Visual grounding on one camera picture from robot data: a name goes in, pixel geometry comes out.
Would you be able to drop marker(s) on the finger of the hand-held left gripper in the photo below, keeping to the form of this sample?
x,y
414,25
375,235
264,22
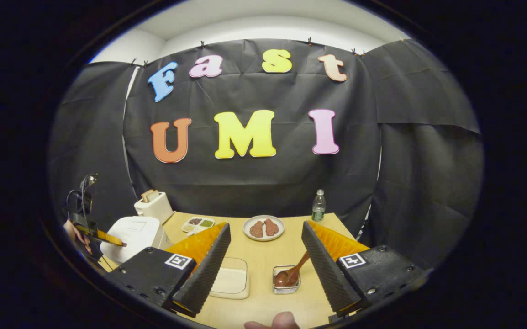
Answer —
x,y
106,237

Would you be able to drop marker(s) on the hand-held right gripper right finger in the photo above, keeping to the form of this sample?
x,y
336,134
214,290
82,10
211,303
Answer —
x,y
323,265

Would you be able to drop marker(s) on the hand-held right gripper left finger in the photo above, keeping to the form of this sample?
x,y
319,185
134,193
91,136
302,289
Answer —
x,y
208,265

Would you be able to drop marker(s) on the white rice cooker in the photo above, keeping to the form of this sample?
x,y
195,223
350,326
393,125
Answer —
x,y
133,235

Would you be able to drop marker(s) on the clear box of rice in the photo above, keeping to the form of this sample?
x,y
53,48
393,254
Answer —
x,y
231,281

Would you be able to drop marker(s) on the brown wooden spoon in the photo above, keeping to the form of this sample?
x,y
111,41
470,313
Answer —
x,y
286,276

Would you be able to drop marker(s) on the white divided dish with grains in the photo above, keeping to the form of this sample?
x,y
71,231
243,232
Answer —
x,y
198,225

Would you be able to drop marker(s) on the clear water bottle green label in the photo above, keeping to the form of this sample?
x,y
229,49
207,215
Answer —
x,y
318,210

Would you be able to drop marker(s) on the white toaster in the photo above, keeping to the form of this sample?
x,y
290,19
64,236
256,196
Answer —
x,y
156,210

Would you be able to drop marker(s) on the toast slice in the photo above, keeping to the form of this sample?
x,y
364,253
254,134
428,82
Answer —
x,y
154,194
146,197

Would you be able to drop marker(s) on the brown meat piece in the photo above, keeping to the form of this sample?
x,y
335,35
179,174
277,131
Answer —
x,y
271,227
257,229

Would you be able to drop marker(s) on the white round plate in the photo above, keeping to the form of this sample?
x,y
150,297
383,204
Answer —
x,y
263,239

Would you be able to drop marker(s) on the black backdrop cloth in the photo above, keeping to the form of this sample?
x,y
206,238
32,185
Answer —
x,y
254,183

